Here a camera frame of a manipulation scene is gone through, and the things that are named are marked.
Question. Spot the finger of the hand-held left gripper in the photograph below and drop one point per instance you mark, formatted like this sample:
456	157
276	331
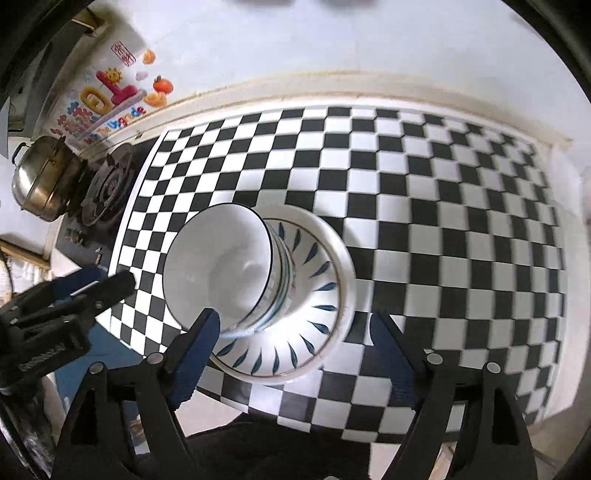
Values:
74	285
113	290

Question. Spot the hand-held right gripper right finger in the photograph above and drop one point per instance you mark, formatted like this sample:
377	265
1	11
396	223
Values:
392	362

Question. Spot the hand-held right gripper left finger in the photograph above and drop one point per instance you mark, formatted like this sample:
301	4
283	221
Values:
203	344

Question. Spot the blue leaf pattern plate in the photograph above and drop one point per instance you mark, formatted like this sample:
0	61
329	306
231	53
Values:
316	295

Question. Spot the black gas stove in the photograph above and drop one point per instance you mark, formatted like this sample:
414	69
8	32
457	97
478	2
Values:
108	184

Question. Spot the stainless steel pot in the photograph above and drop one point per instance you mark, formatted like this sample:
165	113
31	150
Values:
41	180

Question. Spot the black and white checkered mat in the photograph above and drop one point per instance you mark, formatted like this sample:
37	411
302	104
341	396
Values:
438	230

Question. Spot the colourful fruit wall sticker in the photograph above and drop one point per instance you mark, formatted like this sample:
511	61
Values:
111	92

